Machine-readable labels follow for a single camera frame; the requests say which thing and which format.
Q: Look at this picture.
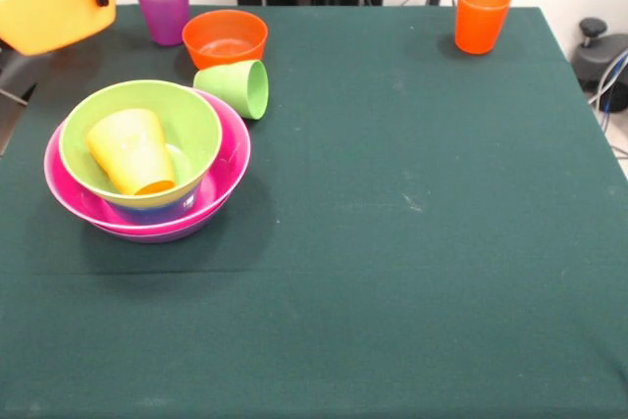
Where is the large yellow bowl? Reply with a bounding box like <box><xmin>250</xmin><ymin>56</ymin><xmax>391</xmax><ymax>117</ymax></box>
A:
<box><xmin>0</xmin><ymin>0</ymin><xmax>119</xmax><ymax>57</ymax></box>

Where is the orange bowl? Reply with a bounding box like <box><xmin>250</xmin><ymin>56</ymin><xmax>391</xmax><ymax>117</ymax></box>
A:
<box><xmin>181</xmin><ymin>9</ymin><xmax>269</xmax><ymax>71</ymax></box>

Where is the green bowl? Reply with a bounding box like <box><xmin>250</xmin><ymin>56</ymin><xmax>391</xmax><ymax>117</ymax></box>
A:
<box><xmin>57</xmin><ymin>79</ymin><xmax>224</xmax><ymax>208</ymax></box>

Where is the green cup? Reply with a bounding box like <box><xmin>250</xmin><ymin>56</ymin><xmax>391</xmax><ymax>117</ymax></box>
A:
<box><xmin>192</xmin><ymin>59</ymin><xmax>270</xmax><ymax>121</ymax></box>

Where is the yellow-orange cup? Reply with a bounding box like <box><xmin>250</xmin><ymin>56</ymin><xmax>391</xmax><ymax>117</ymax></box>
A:
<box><xmin>84</xmin><ymin>108</ymin><xmax>178</xmax><ymax>197</ymax></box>

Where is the large pink bowl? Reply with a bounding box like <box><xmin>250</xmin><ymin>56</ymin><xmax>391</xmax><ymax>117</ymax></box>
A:
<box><xmin>43</xmin><ymin>87</ymin><xmax>253</xmax><ymax>236</ymax></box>

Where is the blue bowl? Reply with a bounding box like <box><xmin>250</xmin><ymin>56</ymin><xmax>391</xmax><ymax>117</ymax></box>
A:
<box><xmin>105</xmin><ymin>183</ymin><xmax>202</xmax><ymax>225</ymax></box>

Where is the purple cup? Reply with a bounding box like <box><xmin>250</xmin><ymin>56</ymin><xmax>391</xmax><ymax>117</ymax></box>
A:
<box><xmin>133</xmin><ymin>0</ymin><xmax>191</xmax><ymax>48</ymax></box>

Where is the purple bowl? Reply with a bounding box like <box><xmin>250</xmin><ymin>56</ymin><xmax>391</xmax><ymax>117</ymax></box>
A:
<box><xmin>90</xmin><ymin>215</ymin><xmax>232</xmax><ymax>244</ymax></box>

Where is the orange cup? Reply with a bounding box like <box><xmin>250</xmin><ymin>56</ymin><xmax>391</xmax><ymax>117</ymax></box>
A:
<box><xmin>453</xmin><ymin>0</ymin><xmax>513</xmax><ymax>56</ymax></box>

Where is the dark green tablecloth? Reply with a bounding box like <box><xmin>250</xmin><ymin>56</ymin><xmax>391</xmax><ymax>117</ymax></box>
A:
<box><xmin>0</xmin><ymin>2</ymin><xmax>628</xmax><ymax>419</ymax></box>

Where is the blue-grey cable bundle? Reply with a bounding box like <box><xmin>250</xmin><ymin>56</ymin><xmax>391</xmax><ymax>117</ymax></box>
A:
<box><xmin>587</xmin><ymin>48</ymin><xmax>628</xmax><ymax>114</ymax></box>

